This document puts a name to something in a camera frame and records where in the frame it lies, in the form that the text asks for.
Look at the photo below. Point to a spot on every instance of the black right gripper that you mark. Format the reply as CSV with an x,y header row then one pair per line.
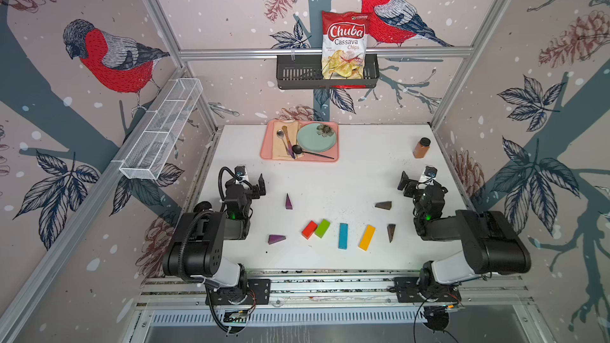
x,y
411,187

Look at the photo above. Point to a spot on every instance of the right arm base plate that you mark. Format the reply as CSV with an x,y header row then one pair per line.
x,y
409,290

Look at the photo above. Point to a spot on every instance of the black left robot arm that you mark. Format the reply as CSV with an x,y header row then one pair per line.
x,y
195,252

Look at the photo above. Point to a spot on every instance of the yellow long block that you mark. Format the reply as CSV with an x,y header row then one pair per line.
x,y
367,237

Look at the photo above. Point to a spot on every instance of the pink tray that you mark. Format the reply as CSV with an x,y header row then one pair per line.
x,y
267,145

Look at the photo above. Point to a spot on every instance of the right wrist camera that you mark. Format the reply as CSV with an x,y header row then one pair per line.
x,y
429,174

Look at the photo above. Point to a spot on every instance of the gold purple knife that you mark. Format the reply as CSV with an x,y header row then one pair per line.
x,y
288,142

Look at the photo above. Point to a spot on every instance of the brown spice bottle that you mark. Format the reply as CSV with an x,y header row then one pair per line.
x,y
421,148

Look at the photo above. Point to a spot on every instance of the purple triangle block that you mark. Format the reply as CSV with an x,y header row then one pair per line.
x,y
275,238
288,203

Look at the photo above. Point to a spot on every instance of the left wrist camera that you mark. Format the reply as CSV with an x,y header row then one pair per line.
x,y
242,175

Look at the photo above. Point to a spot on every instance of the mint green flower plate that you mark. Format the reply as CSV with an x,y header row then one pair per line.
x,y
316,137

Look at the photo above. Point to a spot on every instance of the white wire wall basket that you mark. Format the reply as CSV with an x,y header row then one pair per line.
x,y
152,150

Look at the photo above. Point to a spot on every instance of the dark brown triangle block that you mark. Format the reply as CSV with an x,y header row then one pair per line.
x,y
386,205
391,228

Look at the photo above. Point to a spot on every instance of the beige napkin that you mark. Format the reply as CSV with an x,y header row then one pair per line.
x,y
279,152

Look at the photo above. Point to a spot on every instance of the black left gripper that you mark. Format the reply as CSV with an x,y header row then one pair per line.
x,y
255,193

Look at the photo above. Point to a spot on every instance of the Chuba cassava chips bag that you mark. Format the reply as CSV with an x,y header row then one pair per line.
x,y
344,43

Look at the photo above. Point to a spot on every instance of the teal long block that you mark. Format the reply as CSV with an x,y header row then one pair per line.
x,y
343,236

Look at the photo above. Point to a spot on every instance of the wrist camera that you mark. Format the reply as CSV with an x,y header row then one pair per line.
x,y
429,174
242,175

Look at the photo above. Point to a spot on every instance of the black wall basket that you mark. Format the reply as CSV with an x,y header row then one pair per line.
x,y
304,72

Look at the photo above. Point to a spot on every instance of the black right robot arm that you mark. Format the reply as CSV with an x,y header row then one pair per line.
x,y
489,245

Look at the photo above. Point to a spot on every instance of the silver spoon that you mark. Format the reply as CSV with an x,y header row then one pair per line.
x,y
280,134

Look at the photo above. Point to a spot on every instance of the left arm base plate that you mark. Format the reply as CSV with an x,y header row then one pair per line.
x,y
253,291

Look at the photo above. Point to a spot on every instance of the black spoon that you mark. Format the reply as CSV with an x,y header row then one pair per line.
x,y
297,150

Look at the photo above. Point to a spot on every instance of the green rectangular block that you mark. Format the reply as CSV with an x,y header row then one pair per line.
x,y
322,228

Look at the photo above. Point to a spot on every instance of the red rectangular block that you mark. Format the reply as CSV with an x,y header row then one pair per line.
x,y
309,229

